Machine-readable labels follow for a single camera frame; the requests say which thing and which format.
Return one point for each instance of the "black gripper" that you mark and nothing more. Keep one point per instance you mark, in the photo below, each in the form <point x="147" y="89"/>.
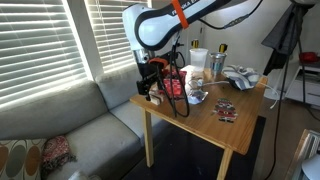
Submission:
<point x="146" y="70"/>

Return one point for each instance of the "small wooden block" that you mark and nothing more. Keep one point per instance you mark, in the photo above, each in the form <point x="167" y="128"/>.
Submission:
<point x="156" y="99"/>

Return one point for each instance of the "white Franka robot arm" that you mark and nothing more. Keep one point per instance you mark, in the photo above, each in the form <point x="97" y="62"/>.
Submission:
<point x="156" y="23"/>

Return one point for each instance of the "red woven basket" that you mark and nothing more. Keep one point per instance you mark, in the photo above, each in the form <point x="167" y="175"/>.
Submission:
<point x="173" y="85"/>

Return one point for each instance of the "clear plastic container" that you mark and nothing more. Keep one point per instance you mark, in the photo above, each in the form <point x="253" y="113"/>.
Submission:
<point x="199" y="60"/>

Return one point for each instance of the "white horizontal window blind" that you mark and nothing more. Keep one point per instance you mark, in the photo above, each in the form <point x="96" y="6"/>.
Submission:
<point x="120" y="33"/>
<point x="36" y="50"/>

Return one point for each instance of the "yellow black clamp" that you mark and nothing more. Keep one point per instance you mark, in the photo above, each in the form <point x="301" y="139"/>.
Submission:
<point x="222" y="47"/>
<point x="195" y="43"/>

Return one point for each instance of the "white door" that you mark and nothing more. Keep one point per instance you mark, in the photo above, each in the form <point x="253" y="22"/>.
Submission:
<point x="191" y="33"/>

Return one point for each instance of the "light wooden table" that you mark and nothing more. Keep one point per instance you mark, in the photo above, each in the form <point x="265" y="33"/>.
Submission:
<point x="206" y="126"/>

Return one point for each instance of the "shiny metal cup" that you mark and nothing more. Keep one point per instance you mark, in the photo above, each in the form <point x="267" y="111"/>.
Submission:
<point x="217" y="63"/>

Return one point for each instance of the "dark blue rug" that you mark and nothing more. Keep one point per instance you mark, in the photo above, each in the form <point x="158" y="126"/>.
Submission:
<point x="186" y="156"/>

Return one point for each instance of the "grey fabric sofa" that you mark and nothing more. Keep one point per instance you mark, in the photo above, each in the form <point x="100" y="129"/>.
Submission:
<point x="83" y="133"/>

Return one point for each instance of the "grey white striped cloth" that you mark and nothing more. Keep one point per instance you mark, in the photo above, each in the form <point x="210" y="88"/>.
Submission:
<point x="241" y="76"/>

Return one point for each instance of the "red patterned cloth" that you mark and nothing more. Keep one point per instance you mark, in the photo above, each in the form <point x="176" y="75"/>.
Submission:
<point x="56" y="153"/>

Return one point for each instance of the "white round stand base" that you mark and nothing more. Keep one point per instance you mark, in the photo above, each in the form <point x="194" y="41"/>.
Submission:
<point x="274" y="95"/>

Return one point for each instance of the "dark grey hanging jacket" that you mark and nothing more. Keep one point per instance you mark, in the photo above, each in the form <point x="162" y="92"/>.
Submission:
<point x="283" y="36"/>

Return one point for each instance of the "colourful patterned pillow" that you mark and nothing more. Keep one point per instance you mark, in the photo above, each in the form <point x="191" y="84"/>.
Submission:
<point x="20" y="160"/>

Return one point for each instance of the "floor lamp pole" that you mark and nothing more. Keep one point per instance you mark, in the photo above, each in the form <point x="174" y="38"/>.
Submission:
<point x="301" y="66"/>

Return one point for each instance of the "white cabinet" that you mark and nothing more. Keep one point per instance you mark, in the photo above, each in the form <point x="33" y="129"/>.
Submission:
<point x="305" y="86"/>

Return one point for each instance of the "red object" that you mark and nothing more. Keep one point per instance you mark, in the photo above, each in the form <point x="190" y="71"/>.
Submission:
<point x="308" y="56"/>

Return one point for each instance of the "white rounded object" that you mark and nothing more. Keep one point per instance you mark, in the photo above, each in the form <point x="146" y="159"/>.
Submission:
<point x="311" y="166"/>

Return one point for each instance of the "orange wrist mount bracket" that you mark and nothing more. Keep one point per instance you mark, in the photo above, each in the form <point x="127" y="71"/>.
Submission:
<point x="158" y="61"/>

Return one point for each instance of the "wooden furniture frame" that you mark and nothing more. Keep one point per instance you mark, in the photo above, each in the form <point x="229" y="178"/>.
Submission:
<point x="298" y="156"/>

